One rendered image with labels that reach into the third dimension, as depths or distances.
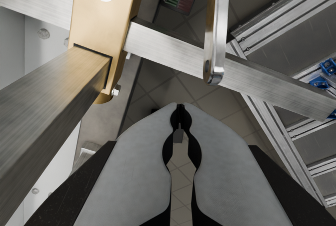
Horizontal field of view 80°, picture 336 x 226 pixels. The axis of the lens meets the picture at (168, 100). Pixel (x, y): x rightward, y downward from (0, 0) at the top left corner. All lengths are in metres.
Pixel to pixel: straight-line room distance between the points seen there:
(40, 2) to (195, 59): 0.15
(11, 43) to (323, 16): 0.95
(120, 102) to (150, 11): 0.17
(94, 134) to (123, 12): 0.31
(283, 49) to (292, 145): 0.51
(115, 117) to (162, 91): 0.76
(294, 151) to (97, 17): 1.16
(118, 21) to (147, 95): 0.99
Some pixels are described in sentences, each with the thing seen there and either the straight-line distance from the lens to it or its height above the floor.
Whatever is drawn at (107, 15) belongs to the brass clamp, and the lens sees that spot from 0.20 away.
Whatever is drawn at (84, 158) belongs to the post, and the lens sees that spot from 0.45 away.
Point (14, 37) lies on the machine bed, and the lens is 0.49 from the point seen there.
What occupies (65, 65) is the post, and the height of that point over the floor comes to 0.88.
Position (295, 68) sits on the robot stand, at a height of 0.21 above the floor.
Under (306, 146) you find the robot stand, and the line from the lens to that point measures 1.29.
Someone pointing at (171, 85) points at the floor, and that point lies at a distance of 1.13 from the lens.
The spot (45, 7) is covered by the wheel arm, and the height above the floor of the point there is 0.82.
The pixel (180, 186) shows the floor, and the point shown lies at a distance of 1.69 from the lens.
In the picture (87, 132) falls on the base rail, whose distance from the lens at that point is 0.46.
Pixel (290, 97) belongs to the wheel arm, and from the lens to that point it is 0.26.
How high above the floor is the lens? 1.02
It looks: 60 degrees down
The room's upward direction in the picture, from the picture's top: 175 degrees counter-clockwise
